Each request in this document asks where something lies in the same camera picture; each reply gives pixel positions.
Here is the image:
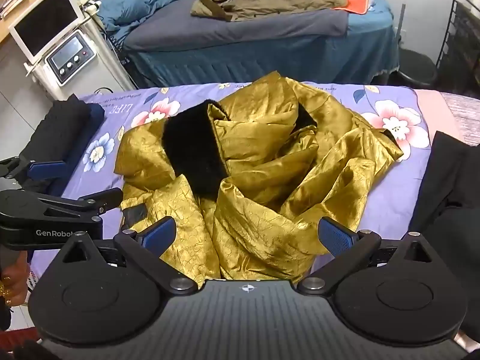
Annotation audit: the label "black folded clothes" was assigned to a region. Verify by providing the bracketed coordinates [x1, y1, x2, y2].
[19, 95, 92, 196]

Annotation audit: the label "mottled pink grey blanket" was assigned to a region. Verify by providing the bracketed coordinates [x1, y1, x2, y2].
[439, 92, 480, 147]

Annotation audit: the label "purple floral bedsheet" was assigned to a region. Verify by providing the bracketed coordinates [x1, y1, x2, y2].
[28, 82, 436, 282]

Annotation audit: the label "navy folded cloth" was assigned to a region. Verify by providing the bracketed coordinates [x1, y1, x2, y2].
[49, 103, 106, 196]

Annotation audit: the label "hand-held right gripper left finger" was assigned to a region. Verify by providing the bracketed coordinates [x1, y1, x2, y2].
[56, 217, 199, 295]

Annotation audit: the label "gold jacket with black collar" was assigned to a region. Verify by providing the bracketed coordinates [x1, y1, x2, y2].
[114, 70, 405, 282]

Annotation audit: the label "black cables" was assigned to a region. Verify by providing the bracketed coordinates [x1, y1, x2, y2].
[101, 26, 128, 61]

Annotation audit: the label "white framed monitor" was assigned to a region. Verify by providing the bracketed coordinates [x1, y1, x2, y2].
[8, 0, 82, 62]

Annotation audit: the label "black garment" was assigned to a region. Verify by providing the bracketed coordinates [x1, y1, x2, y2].
[407, 130, 480, 331]

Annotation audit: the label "person's left hand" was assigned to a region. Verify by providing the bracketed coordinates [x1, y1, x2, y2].
[0, 251, 31, 308]

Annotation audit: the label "black round stool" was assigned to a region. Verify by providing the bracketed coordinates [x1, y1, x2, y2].
[397, 49, 439, 87]

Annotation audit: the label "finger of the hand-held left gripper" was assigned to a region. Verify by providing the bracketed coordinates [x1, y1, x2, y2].
[0, 188, 124, 229]
[0, 159, 69, 181]

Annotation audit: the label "black metal rack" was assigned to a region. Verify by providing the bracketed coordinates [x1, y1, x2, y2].
[435, 0, 480, 96]

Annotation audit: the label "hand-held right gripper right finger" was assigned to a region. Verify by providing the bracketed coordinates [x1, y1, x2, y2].
[298, 217, 437, 296]

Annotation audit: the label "blue duvet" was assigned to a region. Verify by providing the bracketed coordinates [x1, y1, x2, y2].
[95, 0, 184, 44]

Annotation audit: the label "white machine with control panel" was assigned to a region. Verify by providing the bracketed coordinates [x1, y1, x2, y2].
[23, 4, 136, 100]

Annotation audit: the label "massage bed with teal cover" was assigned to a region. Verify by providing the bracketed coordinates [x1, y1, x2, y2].
[122, 0, 400, 89]

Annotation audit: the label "pink cloth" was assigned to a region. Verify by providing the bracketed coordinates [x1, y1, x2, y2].
[413, 89, 464, 143]

